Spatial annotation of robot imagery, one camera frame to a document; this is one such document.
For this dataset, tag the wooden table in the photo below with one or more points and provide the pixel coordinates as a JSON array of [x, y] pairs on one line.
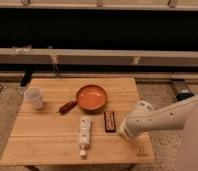
[[44, 137]]

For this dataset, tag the blue device on floor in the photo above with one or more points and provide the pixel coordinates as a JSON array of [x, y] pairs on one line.
[[183, 96]]

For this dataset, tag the white metal rail beam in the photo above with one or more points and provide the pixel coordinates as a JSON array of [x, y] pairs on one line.
[[98, 57]]

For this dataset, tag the orange ceramic bowl with handle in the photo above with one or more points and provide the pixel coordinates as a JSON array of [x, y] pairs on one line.
[[89, 98]]

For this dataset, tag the dark red rectangular box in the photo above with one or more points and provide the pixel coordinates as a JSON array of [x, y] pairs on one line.
[[109, 121]]

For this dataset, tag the white tube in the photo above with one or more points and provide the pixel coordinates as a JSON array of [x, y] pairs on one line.
[[84, 136]]

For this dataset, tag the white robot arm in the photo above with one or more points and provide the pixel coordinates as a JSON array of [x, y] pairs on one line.
[[181, 115]]

